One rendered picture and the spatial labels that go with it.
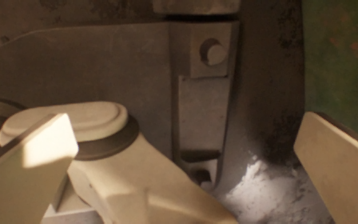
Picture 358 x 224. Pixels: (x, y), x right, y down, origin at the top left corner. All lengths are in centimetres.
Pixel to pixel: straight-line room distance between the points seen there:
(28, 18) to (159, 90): 38
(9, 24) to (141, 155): 50
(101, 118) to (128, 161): 8
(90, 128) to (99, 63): 16
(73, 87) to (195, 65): 26
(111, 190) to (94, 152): 7
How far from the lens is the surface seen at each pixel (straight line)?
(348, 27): 67
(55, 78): 50
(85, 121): 36
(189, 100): 48
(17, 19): 68
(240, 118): 81
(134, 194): 29
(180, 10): 44
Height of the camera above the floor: 61
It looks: 59 degrees down
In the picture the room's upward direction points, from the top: 159 degrees clockwise
